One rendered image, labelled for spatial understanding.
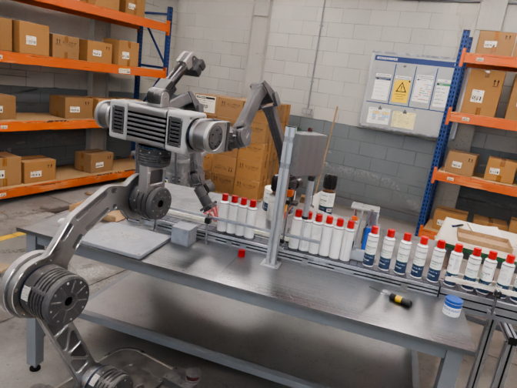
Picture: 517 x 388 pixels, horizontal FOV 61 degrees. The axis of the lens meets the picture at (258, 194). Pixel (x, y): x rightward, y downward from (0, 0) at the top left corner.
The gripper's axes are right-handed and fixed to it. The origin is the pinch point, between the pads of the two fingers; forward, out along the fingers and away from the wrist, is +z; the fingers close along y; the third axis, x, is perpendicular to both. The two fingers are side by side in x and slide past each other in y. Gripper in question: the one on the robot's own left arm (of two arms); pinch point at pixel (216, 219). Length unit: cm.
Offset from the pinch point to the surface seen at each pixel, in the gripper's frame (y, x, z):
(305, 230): -3.1, -41.6, 24.7
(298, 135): -18, -65, -17
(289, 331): 30, 9, 84
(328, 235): -3, -51, 32
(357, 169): 448, -15, 63
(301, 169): -16, -58, -4
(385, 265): -4, -69, 56
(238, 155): 329, 95, -37
